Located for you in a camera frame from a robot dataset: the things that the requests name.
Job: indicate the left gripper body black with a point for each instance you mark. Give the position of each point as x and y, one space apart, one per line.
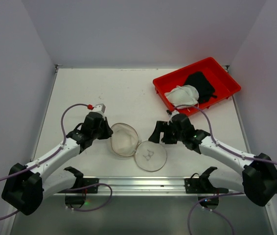
103 129

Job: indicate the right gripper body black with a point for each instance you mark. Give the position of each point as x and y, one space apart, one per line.
166 133

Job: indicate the white mesh laundry bag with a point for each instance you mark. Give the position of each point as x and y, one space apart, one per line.
125 142

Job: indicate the pale green bra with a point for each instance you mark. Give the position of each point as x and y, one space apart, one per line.
183 97

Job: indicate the black bra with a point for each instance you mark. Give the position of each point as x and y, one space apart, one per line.
202 85

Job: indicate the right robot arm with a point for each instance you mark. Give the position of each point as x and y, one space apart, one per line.
257 176

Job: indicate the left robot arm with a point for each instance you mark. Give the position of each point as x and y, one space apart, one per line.
28 185

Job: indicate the red plastic tray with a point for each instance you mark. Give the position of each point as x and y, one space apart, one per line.
225 86

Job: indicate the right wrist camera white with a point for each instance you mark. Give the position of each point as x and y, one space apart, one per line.
171 114

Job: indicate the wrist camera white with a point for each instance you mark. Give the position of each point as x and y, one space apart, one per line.
98 108
171 114

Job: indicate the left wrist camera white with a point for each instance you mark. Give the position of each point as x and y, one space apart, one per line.
98 108

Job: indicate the aluminium mounting rail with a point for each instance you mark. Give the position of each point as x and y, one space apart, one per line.
159 186

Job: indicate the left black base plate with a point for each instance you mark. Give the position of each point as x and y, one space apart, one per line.
82 184

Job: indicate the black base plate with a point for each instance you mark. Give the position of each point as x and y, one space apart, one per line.
200 184
82 184

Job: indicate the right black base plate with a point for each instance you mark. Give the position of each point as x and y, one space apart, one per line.
200 184

